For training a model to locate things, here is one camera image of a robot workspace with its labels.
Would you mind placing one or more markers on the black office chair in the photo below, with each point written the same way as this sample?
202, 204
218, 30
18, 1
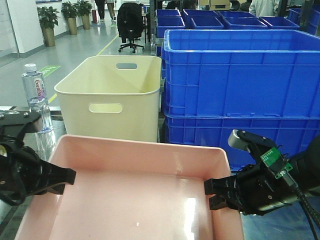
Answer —
130, 25

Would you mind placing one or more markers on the large blue crate top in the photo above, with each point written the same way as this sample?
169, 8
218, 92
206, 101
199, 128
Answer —
232, 73

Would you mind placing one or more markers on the potted plant middle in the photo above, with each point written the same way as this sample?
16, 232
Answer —
69, 12

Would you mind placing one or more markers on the potted plant far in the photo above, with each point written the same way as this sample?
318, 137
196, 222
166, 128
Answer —
84, 9

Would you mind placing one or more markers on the blue bin far right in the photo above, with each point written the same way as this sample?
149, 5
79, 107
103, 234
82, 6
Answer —
238, 20

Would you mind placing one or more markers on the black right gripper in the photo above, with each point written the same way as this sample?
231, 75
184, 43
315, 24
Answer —
257, 191

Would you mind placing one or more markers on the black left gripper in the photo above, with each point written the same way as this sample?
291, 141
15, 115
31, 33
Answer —
20, 173

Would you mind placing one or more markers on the blue bin far left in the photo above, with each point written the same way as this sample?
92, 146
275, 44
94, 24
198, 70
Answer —
168, 19

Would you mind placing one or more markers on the blue bin far middle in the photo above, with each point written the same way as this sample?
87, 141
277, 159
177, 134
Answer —
201, 20

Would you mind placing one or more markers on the cream plastic basket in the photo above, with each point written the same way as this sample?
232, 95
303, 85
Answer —
112, 96

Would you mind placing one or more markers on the potted plant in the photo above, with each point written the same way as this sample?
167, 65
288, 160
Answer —
69, 12
48, 19
84, 9

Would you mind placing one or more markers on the large blue crate bottom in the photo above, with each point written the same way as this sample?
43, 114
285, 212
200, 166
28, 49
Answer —
291, 135

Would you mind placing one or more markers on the potted plant near left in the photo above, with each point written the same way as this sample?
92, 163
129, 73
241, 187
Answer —
48, 19

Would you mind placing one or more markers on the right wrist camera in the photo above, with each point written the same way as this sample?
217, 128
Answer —
255, 145

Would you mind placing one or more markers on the clear water bottle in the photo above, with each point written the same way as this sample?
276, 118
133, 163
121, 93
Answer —
37, 99

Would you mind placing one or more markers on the large blue crate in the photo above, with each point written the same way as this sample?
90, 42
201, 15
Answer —
232, 73
291, 135

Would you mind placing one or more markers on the blue bin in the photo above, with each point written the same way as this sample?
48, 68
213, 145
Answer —
201, 20
168, 19
238, 20

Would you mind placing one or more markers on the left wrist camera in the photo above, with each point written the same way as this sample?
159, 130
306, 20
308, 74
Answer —
17, 124

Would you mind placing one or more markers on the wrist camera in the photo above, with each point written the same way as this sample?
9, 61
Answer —
17, 124
255, 145

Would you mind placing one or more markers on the green circuit board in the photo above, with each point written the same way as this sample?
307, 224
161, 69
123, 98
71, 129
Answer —
276, 163

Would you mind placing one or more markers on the pink plastic bin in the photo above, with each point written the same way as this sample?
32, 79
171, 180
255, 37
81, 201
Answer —
131, 190

